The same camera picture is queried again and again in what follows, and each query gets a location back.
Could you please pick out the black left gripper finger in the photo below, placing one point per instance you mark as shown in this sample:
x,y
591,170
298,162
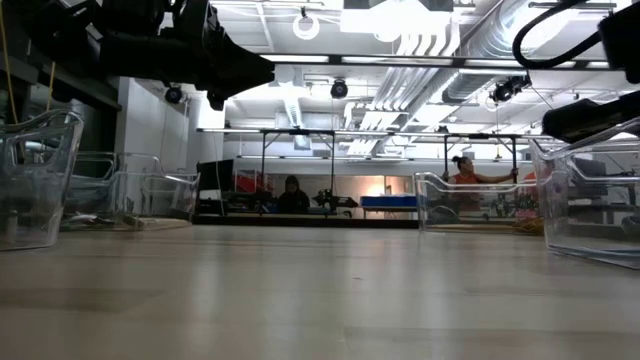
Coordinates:
x,y
240,82
240,60

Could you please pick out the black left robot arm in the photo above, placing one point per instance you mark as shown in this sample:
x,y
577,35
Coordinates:
x,y
45,30

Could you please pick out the black bystander robot arm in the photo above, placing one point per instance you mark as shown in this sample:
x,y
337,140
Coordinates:
x,y
335,201
250,200

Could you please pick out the person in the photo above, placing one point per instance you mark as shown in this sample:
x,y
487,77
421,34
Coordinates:
x,y
294,199
530,176
465,177

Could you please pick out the black ceiling track light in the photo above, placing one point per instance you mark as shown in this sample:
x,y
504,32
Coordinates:
x,y
507,90

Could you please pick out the black monitor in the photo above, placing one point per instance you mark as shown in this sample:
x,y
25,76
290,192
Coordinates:
x,y
215,177

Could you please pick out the clear plastic bin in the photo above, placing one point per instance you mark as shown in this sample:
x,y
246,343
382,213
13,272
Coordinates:
x,y
40,190
590,220
475,200
160,195

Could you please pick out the black beam with light strips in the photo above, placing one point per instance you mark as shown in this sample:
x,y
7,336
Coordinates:
x,y
400,60

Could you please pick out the blue storage tote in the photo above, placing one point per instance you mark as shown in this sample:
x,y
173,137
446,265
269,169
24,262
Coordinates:
x,y
387,201

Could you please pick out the black ceiling camera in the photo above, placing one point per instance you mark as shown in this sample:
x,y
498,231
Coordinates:
x,y
173,95
339,89

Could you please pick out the black gantry frame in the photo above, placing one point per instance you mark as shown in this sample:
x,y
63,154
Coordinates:
x,y
480,135
300,131

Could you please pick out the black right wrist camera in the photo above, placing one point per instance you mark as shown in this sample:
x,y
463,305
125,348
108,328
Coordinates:
x,y
622,40

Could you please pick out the black aluminium table frame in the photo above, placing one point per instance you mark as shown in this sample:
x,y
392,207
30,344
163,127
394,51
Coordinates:
x,y
350,221

